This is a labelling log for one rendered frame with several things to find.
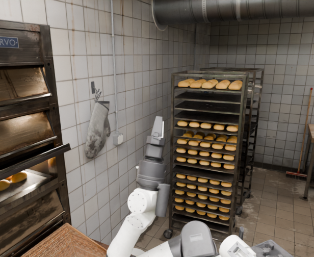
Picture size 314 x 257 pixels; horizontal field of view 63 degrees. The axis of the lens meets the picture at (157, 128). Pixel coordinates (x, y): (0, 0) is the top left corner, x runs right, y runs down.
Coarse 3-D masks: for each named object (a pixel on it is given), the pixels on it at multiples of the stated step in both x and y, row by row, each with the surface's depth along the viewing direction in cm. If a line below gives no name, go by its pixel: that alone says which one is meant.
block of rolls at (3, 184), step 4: (20, 172) 160; (24, 172) 163; (12, 176) 157; (16, 176) 158; (20, 176) 159; (24, 176) 161; (4, 180) 151; (12, 180) 157; (16, 180) 157; (20, 180) 159; (0, 184) 148; (4, 184) 149; (8, 184) 152; (0, 188) 147; (4, 188) 149
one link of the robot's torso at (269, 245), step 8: (240, 232) 77; (272, 240) 79; (256, 248) 75; (264, 248) 75; (272, 248) 75; (280, 248) 76; (216, 256) 74; (256, 256) 72; (264, 256) 72; (272, 256) 73; (280, 256) 72; (288, 256) 73
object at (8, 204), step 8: (40, 184) 156; (48, 184) 159; (24, 192) 147; (32, 192) 149; (40, 192) 154; (8, 200) 139; (16, 200) 140; (24, 200) 145; (0, 208) 132; (8, 208) 136
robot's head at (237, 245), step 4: (236, 244) 60; (240, 244) 59; (232, 248) 60; (236, 248) 60; (240, 248) 59; (244, 248) 58; (228, 252) 59; (232, 252) 59; (244, 252) 58; (248, 252) 57; (232, 256) 58; (236, 256) 58; (248, 256) 57; (252, 256) 56
